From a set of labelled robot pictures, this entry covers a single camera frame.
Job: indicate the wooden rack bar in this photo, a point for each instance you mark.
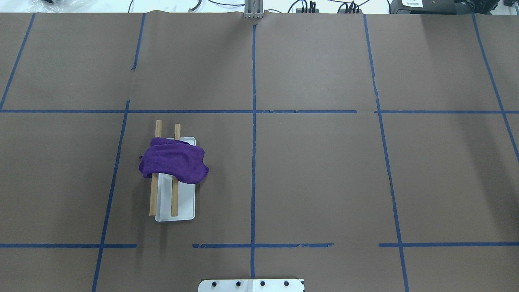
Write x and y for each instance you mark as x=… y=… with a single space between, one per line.
x=154 y=179
x=174 y=186

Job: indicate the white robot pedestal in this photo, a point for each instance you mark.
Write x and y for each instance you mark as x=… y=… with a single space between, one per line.
x=252 y=285

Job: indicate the purple towel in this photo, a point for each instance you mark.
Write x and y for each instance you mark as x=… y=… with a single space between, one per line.
x=176 y=158

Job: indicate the white rack base tray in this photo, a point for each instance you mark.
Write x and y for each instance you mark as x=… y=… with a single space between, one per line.
x=186 y=200

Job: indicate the black computer box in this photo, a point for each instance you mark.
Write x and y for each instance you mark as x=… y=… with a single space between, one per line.
x=442 y=7

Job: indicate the lower wooden rack bar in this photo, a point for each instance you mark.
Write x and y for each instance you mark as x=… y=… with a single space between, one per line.
x=174 y=186

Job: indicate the aluminium frame post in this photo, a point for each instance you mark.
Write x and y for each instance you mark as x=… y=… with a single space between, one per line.
x=253 y=9

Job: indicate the upper wooden rack bar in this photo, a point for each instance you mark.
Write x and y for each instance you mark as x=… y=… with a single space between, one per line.
x=154 y=179

